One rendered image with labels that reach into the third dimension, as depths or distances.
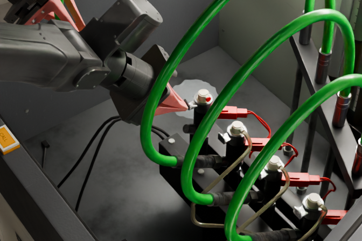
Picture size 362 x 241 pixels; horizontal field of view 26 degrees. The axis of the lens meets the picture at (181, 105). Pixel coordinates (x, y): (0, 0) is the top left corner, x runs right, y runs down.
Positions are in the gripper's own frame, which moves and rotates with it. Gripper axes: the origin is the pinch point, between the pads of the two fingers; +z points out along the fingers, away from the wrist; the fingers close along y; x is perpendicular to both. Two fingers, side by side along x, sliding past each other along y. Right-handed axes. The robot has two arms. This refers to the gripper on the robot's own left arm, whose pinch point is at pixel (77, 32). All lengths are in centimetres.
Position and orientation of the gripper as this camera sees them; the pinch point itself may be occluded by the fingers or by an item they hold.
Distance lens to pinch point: 112.3
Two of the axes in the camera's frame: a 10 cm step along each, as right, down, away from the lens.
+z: 7.2, 6.2, 3.3
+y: 1.0, -5.5, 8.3
